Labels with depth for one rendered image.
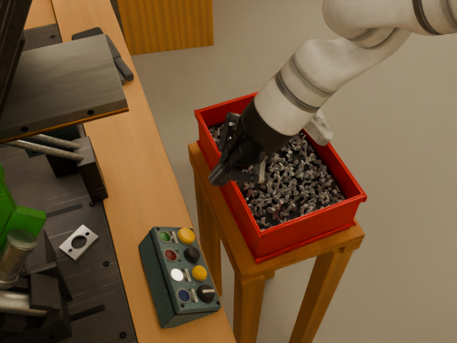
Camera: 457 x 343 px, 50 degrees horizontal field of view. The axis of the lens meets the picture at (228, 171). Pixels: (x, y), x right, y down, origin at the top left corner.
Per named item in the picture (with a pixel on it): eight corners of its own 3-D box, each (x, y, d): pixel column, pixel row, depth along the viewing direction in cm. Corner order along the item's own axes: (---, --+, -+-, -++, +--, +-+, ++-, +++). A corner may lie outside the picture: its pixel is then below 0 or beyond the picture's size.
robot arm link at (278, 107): (328, 148, 66) (360, 118, 63) (267, 135, 60) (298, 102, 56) (303, 99, 71) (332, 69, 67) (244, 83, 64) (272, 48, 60)
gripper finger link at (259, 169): (260, 150, 64) (249, 148, 66) (254, 184, 65) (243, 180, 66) (274, 152, 66) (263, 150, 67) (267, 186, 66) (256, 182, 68)
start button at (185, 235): (189, 231, 82) (192, 226, 81) (194, 245, 80) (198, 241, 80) (175, 230, 80) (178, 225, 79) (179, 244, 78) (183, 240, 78)
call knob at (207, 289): (209, 286, 76) (213, 282, 75) (214, 301, 74) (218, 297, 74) (195, 287, 74) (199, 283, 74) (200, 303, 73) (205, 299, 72)
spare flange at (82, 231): (83, 226, 84) (82, 224, 84) (99, 238, 83) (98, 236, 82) (59, 249, 82) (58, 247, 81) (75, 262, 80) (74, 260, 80)
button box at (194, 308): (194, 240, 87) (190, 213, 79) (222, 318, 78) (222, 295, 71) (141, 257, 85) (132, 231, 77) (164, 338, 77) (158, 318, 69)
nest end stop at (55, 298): (44, 300, 75) (58, 277, 73) (46, 332, 70) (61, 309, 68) (36, 299, 74) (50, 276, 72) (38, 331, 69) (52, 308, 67)
